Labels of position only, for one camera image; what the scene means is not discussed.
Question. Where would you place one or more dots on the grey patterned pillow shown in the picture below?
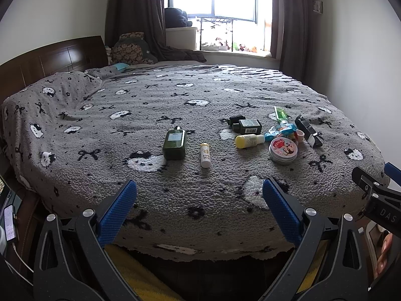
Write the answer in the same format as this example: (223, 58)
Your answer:
(42, 123)

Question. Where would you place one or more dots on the yellow fleece blanket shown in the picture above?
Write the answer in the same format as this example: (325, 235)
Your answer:
(142, 281)

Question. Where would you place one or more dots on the round pictured metal tin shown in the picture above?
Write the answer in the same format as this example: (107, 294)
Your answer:
(283, 150)

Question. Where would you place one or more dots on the blue plastic wrapper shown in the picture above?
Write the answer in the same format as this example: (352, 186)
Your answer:
(280, 130)

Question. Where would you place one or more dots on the dark clothes bundle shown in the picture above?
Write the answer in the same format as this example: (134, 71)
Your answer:
(176, 18)

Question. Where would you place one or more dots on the grey patterned fleece bed blanket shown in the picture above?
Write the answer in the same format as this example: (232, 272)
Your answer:
(184, 212)

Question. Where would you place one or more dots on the small dark green bottle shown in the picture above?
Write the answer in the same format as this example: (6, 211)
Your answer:
(235, 119)

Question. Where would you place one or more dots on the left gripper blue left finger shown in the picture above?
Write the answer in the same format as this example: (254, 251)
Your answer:
(71, 262)

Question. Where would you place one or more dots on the brown floral cushion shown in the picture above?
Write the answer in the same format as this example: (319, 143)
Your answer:
(131, 48)

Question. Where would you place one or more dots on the white storage box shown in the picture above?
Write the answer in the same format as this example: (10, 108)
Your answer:
(182, 38)

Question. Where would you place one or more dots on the green toothpaste tube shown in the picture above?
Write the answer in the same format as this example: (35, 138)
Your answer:
(281, 115)

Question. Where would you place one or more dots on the wall socket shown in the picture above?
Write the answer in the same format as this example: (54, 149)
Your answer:
(318, 6)

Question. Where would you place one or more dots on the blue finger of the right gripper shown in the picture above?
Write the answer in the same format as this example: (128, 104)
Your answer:
(367, 183)
(393, 172)

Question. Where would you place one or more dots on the dark wooden headboard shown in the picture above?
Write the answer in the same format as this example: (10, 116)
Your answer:
(70, 55)

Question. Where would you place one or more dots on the large green bottle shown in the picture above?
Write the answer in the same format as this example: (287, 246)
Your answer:
(174, 144)

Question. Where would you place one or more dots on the smartphone on nightstand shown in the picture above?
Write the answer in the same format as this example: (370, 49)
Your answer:
(10, 227)

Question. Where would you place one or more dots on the teal cloth item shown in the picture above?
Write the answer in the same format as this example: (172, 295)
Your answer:
(121, 66)

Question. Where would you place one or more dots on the green bottle with barcode label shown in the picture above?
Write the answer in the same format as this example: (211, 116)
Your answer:
(247, 126)

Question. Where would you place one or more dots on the yellow lotion bottle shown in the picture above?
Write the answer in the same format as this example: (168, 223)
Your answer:
(249, 140)

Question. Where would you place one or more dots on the white tape roll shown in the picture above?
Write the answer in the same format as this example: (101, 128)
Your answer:
(300, 136)

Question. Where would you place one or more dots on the dark brown curtain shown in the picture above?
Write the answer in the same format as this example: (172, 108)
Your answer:
(291, 36)
(146, 16)

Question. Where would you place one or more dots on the bright window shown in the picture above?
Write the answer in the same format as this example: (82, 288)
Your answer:
(242, 26)

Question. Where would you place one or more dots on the black white box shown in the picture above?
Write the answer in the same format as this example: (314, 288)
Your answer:
(310, 135)

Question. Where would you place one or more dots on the dark brown right curtain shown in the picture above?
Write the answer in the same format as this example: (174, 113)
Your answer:
(291, 36)

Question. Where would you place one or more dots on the dark brown left curtain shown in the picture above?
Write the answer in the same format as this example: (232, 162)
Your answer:
(146, 16)

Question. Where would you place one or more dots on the person's right hand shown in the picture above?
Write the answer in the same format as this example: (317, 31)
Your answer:
(382, 260)

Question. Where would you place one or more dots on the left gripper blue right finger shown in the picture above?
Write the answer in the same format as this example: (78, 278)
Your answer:
(327, 263)

